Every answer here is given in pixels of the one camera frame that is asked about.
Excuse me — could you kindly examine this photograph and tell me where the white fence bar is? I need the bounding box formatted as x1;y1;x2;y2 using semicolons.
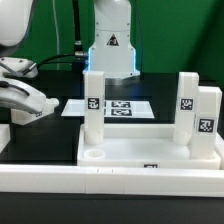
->
0;164;224;197
0;124;10;153
215;134;224;170

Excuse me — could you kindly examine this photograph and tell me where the black thick cable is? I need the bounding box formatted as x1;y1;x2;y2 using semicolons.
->
31;53;88;71

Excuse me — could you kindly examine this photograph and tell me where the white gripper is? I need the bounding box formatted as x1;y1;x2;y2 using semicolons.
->
0;78;46;114

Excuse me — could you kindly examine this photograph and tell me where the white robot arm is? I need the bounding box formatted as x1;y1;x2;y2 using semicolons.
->
0;0;139;114

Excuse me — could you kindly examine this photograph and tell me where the white front fence bar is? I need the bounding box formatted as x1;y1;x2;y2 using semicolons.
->
0;164;224;197

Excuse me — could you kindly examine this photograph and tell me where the white marker sheet with tags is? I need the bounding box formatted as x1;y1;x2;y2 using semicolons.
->
62;99;154;119

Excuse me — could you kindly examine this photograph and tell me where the white right fence bar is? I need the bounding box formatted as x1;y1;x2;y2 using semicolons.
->
215;134;224;170

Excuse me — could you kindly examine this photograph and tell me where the white desk top tray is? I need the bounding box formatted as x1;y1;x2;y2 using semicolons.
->
77;124;221;170

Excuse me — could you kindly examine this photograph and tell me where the thin white cable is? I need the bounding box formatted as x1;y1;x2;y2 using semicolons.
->
52;0;61;71

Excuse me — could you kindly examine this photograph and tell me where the white left fence bar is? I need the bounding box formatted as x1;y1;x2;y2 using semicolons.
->
0;124;10;153

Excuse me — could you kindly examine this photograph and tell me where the black cable post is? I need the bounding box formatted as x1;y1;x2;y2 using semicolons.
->
72;0;84;77

